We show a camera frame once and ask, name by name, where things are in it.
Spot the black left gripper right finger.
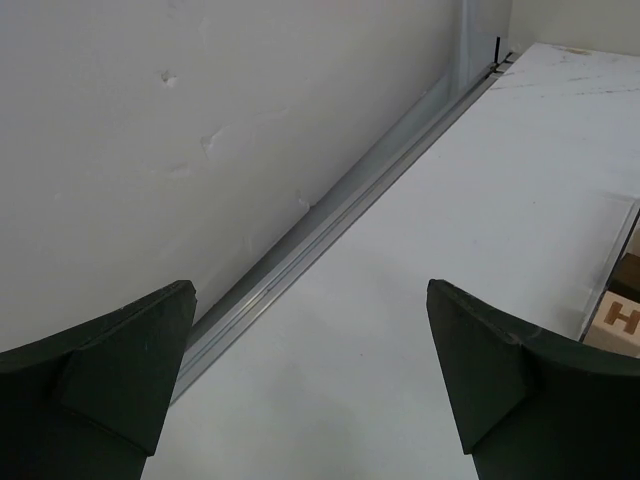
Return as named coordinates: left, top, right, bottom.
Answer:
left=426, top=279, right=639, bottom=479

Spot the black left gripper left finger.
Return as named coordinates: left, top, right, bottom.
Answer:
left=1, top=280, right=196, bottom=479

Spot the clear plastic box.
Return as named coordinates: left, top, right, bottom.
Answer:
left=577, top=198, right=640, bottom=346

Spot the light wood letter cube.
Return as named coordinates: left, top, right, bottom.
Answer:
left=583, top=291, right=639, bottom=358

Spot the aluminium frame rail left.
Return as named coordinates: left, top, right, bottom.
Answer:
left=172, top=1, right=512, bottom=400

